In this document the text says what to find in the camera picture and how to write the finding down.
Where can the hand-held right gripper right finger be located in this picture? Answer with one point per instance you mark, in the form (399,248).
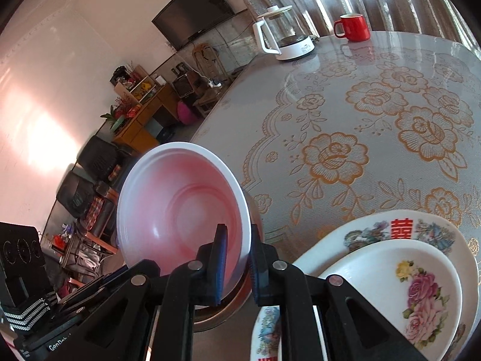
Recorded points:
(257,274)

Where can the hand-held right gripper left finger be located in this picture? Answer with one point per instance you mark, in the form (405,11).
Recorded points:
(220,270)

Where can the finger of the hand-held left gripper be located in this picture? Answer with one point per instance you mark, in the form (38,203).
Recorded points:
(86,306)
(97,285)

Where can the red plastic bowl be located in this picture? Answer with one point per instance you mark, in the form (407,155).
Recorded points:
(180,203)

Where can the white floral plate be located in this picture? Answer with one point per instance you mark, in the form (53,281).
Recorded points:
(375,270)

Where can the white plate with red print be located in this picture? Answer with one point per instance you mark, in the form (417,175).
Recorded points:
(375,229)

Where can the cluttered low table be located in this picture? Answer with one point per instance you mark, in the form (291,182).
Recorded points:
(80,259)

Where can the black leather armchair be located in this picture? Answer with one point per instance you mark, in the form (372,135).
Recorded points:
(77,199)
(99,158)

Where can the pink bag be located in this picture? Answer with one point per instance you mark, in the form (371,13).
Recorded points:
(187,113)

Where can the potted plant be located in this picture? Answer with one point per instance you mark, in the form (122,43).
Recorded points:
(114,118)

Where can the wooden cabinet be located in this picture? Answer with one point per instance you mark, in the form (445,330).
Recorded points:
(146,120)

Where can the white power strip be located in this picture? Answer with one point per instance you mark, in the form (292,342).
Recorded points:
(215,83)

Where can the small old monitor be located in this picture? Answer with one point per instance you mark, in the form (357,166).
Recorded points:
(183,84)

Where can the wooden chair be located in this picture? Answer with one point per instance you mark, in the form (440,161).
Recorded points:
(208,64)

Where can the lace pattern tablecloth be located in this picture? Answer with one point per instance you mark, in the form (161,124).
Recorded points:
(375,82)

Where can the white glass kettle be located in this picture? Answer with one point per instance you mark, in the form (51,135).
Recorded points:
(293,47)

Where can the red mug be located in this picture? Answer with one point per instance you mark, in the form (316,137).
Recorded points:
(355,28)

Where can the wall television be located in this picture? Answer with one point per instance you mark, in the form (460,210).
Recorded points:
(191,11)

